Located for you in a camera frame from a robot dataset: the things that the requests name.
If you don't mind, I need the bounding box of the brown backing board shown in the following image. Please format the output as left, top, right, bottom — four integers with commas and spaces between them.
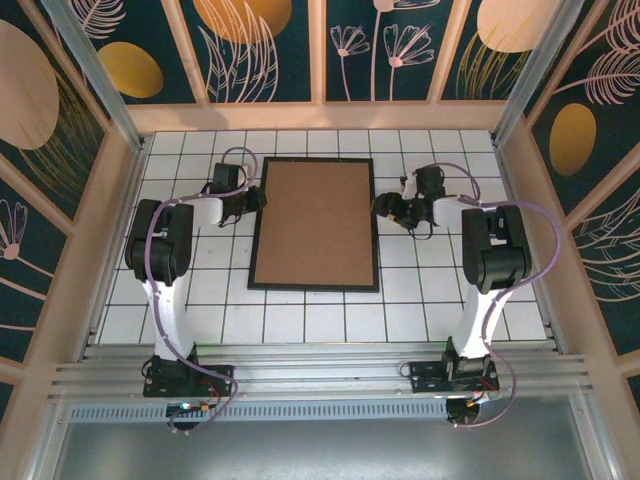
253, 161, 377, 288

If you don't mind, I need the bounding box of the black picture frame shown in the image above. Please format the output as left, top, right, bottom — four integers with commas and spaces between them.
247, 156, 380, 294

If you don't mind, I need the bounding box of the small electronics board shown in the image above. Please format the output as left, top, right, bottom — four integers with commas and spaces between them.
446, 390, 502, 427
166, 401, 214, 417

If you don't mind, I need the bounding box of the grey metal sheet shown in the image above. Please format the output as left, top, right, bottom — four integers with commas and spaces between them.
49, 419, 609, 480

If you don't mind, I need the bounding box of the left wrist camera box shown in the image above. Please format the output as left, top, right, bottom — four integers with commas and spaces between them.
212, 162, 259, 195

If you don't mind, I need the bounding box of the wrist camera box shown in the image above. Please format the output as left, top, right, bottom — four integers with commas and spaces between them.
401, 165, 446, 200
212, 162, 259, 195

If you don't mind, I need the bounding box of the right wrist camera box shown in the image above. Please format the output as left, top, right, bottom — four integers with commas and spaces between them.
401, 165, 446, 200

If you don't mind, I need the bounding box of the aluminium side rail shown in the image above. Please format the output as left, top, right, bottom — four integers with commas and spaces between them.
492, 142, 569, 354
77, 142, 151, 362

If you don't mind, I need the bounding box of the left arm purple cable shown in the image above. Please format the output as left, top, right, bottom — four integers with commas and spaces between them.
143, 146, 242, 436

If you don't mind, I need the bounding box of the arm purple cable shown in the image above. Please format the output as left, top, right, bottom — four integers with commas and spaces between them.
433, 162, 565, 430
143, 146, 242, 436

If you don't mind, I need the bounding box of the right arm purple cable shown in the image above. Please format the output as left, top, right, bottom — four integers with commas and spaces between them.
433, 162, 565, 430

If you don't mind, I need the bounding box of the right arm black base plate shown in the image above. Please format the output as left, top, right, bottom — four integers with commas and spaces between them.
408, 357, 501, 396

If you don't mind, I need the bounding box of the aluminium mounting rail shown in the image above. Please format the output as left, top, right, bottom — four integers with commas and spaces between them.
47, 344, 596, 401

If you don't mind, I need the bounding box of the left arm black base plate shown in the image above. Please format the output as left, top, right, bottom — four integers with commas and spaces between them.
143, 363, 236, 399

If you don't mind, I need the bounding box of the aluminium corner post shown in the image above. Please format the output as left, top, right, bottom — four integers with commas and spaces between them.
38, 0, 150, 154
491, 0, 587, 146

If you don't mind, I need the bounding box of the slotted grey cable duct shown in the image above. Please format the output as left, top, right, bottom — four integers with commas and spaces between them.
67, 402, 451, 421

